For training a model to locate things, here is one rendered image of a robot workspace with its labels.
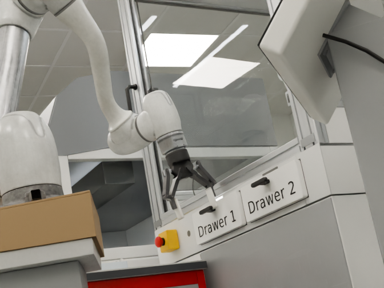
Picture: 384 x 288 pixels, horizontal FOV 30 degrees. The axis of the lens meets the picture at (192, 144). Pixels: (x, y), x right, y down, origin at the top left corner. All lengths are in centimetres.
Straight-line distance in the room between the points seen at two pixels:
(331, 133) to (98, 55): 78
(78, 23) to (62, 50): 323
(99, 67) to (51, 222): 74
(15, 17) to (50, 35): 297
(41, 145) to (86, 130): 134
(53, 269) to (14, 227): 13
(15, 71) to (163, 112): 48
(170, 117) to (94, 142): 92
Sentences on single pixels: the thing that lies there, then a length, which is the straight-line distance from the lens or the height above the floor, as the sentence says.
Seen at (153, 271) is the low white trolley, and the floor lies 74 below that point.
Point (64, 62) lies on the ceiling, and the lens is 569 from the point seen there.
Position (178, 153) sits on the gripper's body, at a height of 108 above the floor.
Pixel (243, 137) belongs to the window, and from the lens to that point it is 228.
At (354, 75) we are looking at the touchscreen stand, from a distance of 144.
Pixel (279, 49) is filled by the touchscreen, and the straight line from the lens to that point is 129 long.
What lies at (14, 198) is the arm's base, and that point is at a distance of 182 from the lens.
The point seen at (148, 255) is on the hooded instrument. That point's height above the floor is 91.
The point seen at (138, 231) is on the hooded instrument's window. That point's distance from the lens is 316.
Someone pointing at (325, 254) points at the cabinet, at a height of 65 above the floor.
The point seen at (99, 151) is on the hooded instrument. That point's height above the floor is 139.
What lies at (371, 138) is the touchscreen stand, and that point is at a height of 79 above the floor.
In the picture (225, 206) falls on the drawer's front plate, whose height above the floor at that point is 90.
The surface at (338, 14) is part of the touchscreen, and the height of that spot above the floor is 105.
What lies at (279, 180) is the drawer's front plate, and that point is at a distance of 208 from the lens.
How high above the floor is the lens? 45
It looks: 17 degrees up
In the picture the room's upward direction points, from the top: 10 degrees counter-clockwise
